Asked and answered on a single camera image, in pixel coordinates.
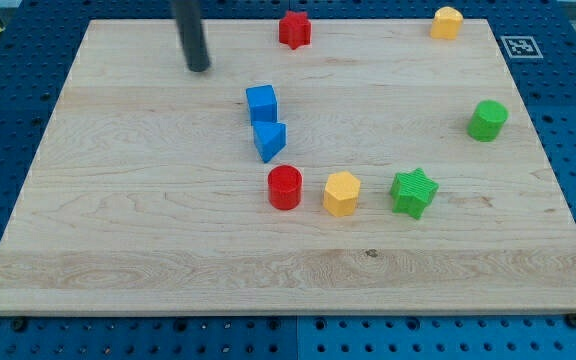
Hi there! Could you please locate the blue cube block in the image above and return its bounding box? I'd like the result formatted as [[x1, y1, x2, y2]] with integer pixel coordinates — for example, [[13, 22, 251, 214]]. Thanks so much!
[[245, 85, 278, 123]]

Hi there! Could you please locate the green star block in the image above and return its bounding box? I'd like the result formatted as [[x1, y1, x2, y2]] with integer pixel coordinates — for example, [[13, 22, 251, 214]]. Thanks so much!
[[389, 168, 439, 220]]

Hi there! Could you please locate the red star block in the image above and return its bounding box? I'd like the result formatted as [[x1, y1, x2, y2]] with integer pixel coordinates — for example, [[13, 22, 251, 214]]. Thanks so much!
[[279, 10, 312, 50]]

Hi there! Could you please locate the red cylinder block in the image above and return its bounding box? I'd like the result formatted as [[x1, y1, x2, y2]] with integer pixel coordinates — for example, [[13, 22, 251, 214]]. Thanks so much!
[[267, 165, 303, 210]]

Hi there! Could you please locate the blue triangle block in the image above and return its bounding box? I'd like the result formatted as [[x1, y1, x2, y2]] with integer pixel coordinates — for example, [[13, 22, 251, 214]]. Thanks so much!
[[252, 121, 287, 163]]

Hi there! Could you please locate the yellow hexagon block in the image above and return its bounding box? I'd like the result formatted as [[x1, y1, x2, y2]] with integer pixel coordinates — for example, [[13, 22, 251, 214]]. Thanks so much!
[[323, 171, 361, 217]]

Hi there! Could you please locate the light wooden board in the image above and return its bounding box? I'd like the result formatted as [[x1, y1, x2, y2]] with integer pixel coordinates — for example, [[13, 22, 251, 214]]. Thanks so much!
[[0, 19, 576, 317]]

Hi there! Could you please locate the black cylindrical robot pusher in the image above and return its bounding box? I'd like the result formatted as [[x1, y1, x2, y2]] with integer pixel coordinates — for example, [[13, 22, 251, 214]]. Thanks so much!
[[170, 0, 211, 72]]

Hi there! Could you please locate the green cylinder block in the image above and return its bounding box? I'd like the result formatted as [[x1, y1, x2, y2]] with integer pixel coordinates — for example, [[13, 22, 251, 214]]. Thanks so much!
[[467, 100, 509, 142]]

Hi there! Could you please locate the yellow rounded block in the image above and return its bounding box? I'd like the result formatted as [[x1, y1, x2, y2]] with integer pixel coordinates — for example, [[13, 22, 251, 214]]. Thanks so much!
[[430, 6, 464, 40]]

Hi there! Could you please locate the white fiducial marker tag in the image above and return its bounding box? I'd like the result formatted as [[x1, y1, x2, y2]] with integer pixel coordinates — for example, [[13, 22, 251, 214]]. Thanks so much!
[[501, 35, 543, 59]]

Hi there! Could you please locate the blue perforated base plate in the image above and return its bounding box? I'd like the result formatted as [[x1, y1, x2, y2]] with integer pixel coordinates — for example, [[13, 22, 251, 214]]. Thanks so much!
[[0, 1, 576, 359]]

